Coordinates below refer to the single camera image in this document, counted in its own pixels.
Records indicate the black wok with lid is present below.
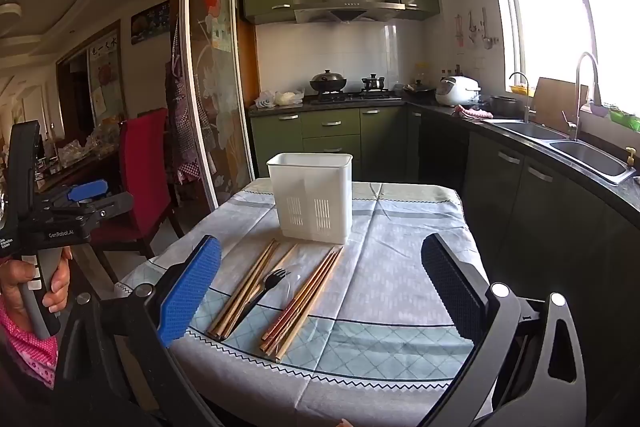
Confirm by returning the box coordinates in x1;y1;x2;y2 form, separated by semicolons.
309;69;348;94

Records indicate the wooden chopstick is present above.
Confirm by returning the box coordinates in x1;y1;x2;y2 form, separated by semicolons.
223;244;299;342
212;240;280;340
275;247;346;362
260;246;339;353
266;246;343;357
260;246;336;343
207;238;277;338
218;242;283;342

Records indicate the pale checked tablecloth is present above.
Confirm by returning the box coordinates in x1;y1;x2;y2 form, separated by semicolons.
114;177;493;427

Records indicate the green sink base cabinet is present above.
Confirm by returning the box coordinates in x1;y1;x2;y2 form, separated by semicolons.
405;107;640;427

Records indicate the clear plastic spoon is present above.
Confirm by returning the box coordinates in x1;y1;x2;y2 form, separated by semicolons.
270;271;303;315

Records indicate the white rice cooker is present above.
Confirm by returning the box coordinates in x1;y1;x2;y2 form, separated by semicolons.
435;76;482;108

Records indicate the black countertop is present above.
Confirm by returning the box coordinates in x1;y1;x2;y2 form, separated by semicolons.
249;94;640;228

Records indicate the black frying pan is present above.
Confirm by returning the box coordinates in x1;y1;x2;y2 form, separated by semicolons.
402;79;437;98

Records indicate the checked apron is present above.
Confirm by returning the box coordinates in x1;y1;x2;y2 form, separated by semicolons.
165;14;213;185

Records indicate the wall poster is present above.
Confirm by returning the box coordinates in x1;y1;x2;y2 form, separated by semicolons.
87;29;123;118

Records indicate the hanging steel ladle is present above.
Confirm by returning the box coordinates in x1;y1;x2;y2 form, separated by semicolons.
479;7;501;51

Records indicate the dark wall picture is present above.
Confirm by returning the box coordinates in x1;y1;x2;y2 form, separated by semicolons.
131;0;172;46

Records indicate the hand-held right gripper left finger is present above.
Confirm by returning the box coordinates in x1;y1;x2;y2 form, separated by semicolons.
97;234;223;427

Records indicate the person's left hand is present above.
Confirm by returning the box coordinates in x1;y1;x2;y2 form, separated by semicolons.
0;247;73;338

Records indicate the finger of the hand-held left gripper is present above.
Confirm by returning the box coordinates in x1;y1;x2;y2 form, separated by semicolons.
65;179;110;204
47;193;135;228

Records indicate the green drawer base cabinet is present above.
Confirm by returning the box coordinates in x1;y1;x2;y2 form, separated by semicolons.
249;104;421;182

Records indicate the red chair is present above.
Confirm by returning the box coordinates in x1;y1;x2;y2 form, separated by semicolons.
90;108;173;268

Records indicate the black pot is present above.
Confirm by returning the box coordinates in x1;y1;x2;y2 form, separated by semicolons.
489;95;521;118

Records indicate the green container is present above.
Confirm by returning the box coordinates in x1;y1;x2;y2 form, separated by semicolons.
607;104;640;132

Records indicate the wooden cutting board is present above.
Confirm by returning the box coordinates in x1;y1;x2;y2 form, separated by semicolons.
529;77;591;132

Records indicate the black plastic fork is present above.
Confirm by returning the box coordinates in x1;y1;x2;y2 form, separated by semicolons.
226;268;292;337

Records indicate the white plastic utensil holder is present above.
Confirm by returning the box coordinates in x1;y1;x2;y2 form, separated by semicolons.
266;152;354;245

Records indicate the person's left forearm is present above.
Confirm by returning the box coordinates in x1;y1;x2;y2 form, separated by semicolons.
0;297;61;390

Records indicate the small steel faucet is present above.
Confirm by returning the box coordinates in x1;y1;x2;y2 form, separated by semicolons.
509;72;532;124

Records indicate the cluttered dining table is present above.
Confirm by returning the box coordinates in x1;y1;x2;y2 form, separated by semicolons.
35;117;126;190

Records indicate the pink cloth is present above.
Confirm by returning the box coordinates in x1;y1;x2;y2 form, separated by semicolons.
454;104;493;122

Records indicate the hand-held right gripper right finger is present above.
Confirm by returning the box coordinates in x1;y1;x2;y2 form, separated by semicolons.
420;233;588;427

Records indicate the stainless steel sink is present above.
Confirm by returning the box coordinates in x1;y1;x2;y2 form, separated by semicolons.
482;117;637;186

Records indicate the tall steel faucet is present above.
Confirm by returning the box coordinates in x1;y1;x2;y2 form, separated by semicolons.
561;52;603;142

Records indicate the gas stove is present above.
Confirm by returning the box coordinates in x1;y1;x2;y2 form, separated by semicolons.
310;89;403;104

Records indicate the window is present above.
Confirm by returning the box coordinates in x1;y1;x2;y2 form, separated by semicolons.
495;0;640;118

